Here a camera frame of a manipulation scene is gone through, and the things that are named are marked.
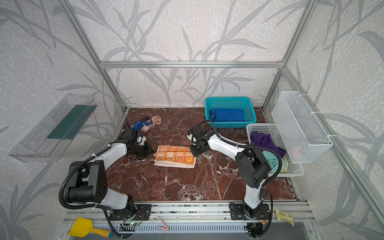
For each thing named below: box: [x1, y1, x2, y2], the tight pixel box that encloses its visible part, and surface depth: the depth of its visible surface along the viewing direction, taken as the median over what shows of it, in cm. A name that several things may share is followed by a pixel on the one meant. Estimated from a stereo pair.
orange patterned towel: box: [154, 145, 197, 168], surface depth 93 cm
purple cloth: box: [250, 131, 287, 159], surface depth 95 cm
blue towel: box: [209, 108, 245, 122], surface depth 118 cm
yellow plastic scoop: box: [68, 217, 113, 238], surface depth 71 cm
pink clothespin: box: [157, 218, 169, 231], surface depth 71 cm
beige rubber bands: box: [149, 115, 162, 129], surface depth 114 cm
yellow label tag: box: [275, 209, 295, 227], surface depth 72 cm
